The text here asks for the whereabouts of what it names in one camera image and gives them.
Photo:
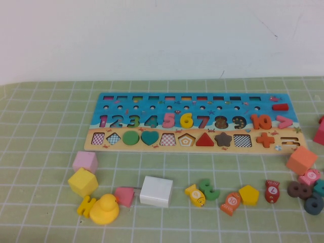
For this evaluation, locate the yellow wooden number six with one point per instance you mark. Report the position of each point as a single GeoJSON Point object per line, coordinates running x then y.
{"type": "Point", "coordinates": [186, 124]}

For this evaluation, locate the teal wooden heart piece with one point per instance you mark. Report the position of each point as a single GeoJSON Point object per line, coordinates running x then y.
{"type": "Point", "coordinates": [150, 138]}

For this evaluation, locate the green wooden circle piece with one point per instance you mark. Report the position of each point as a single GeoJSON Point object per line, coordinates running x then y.
{"type": "Point", "coordinates": [130, 138]}

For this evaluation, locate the red wooden triangle piece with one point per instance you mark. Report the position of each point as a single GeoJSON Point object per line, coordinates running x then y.
{"type": "Point", "coordinates": [205, 141]}

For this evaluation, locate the brown wooden star piece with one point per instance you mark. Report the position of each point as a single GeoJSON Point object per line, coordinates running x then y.
{"type": "Point", "coordinates": [223, 140]}

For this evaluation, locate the pink wooden trapezoid piece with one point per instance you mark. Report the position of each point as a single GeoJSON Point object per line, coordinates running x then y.
{"type": "Point", "coordinates": [124, 196]}

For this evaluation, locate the wooden number shape puzzle board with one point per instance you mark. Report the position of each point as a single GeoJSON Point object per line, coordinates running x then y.
{"type": "Point", "coordinates": [263, 106]}

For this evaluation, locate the yellow wooden pentagon piece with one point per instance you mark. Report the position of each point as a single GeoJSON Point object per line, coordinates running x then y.
{"type": "Point", "coordinates": [249, 195]}

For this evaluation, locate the red wooden minus piece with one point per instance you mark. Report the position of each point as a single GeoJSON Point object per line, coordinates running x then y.
{"type": "Point", "coordinates": [280, 107]}

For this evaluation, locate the pink wooden number five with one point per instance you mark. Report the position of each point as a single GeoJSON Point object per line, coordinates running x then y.
{"type": "Point", "coordinates": [171, 122]}

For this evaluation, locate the white charger plug block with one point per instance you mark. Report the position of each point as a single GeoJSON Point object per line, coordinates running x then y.
{"type": "Point", "coordinates": [157, 192]}

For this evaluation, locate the yellow wooden fish nine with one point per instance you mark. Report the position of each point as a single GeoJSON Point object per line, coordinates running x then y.
{"type": "Point", "coordinates": [196, 195]}

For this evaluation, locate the pink wooden cube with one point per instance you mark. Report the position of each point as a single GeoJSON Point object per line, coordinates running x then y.
{"type": "Point", "coordinates": [84, 160]}

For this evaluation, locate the green wooden number three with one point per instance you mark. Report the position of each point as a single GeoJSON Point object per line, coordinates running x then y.
{"type": "Point", "coordinates": [215, 195]}

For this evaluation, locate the orange wooden number ten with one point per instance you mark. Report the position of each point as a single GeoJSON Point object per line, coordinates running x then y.
{"type": "Point", "coordinates": [255, 121]}

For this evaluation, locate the yellow wooden cube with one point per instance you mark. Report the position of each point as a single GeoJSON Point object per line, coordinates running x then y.
{"type": "Point", "coordinates": [83, 182]}

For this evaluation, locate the green checked tablecloth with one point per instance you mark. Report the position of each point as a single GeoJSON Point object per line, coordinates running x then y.
{"type": "Point", "coordinates": [162, 222]}

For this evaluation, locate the orange wooden plus sign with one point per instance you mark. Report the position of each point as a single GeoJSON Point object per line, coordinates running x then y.
{"type": "Point", "coordinates": [265, 140]}

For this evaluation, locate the orange wooden fish ten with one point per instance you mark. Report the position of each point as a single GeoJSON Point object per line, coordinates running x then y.
{"type": "Point", "coordinates": [231, 201]}

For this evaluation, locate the yellow rubber duck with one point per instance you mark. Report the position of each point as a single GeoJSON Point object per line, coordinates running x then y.
{"type": "Point", "coordinates": [105, 211]}

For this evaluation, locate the yellow wooden letter H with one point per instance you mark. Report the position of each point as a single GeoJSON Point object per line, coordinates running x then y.
{"type": "Point", "coordinates": [84, 206]}

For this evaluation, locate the pink wooden greater-than sign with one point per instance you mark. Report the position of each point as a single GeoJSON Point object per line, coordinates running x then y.
{"type": "Point", "coordinates": [288, 122]}

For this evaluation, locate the red wooden fish seven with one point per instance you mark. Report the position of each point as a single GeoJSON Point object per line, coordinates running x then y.
{"type": "Point", "coordinates": [272, 191]}

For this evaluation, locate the orange wooden cube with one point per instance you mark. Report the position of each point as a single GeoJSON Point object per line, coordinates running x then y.
{"type": "Point", "coordinates": [301, 159]}

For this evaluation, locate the brown wooden number eight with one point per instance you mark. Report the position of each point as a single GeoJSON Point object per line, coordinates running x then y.
{"type": "Point", "coordinates": [300, 190]}

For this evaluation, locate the pink wooden fish five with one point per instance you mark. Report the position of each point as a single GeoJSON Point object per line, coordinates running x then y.
{"type": "Point", "coordinates": [310, 177]}

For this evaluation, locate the red wooden block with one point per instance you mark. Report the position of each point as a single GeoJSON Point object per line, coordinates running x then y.
{"type": "Point", "coordinates": [319, 136]}

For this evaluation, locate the teal wooden number two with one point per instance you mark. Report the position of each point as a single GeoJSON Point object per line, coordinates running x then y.
{"type": "Point", "coordinates": [319, 188]}

